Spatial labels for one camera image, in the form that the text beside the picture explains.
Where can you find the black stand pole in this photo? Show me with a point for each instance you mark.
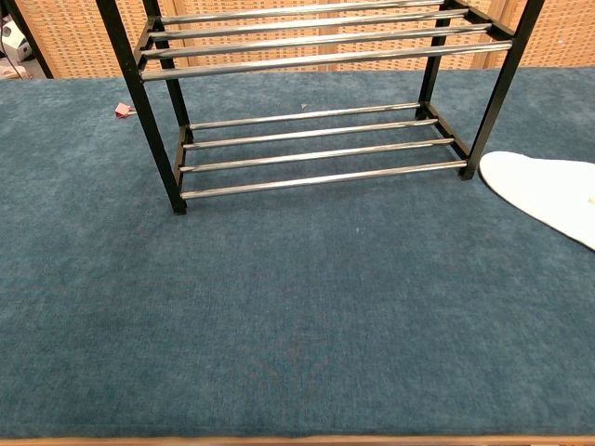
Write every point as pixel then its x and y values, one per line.
pixel 29 41

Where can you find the blue carpet mat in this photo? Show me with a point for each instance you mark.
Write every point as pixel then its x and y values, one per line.
pixel 279 302

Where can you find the woven bamboo folding screen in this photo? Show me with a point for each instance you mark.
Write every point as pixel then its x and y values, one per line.
pixel 70 37

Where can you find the black chrome-bar shoe rack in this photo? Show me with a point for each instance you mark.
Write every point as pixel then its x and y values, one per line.
pixel 139 93

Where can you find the pink binder clip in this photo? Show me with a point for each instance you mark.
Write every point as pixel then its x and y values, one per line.
pixel 122 110

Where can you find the white device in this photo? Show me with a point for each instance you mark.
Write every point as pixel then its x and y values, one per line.
pixel 16 44

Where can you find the white slipper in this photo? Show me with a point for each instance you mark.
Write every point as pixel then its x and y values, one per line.
pixel 539 195

